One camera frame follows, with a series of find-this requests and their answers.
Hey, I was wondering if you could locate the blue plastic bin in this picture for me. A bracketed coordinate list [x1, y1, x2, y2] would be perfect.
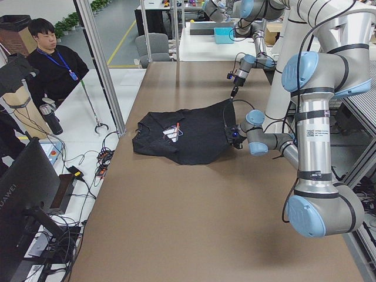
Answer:
[214, 27, 234, 45]

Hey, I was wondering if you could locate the seated man in black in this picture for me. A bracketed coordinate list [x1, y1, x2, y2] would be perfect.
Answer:
[27, 18, 89, 108]

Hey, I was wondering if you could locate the silver reacher grabber tool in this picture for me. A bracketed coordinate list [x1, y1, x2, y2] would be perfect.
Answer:
[80, 80, 109, 134]

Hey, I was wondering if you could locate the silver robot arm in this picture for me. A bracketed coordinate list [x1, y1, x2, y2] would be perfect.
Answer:
[224, 1, 375, 238]
[229, 1, 286, 99]

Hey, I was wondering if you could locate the grey office chair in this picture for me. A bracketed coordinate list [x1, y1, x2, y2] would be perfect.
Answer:
[135, 33, 171, 69]

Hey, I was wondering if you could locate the aluminium frame post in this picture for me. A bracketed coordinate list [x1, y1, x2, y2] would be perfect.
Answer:
[73, 0, 126, 137]

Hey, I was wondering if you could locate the black water bottle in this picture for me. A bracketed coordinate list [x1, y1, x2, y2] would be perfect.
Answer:
[39, 104, 63, 135]

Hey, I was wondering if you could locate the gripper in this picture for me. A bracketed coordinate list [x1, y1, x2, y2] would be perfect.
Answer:
[224, 125, 243, 149]
[230, 76, 243, 99]

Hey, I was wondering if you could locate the black Huawei monitor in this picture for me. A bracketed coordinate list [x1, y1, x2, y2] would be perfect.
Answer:
[1, 137, 74, 281]

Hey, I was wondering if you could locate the brown cardboard box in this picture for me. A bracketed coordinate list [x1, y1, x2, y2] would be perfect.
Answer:
[1, 15, 37, 57]

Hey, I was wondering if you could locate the black t-shirt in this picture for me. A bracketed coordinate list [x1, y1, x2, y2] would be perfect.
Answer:
[132, 100, 236, 165]

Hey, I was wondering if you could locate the emergency stop button box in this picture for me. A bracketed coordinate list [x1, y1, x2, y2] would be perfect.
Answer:
[39, 141, 62, 165]

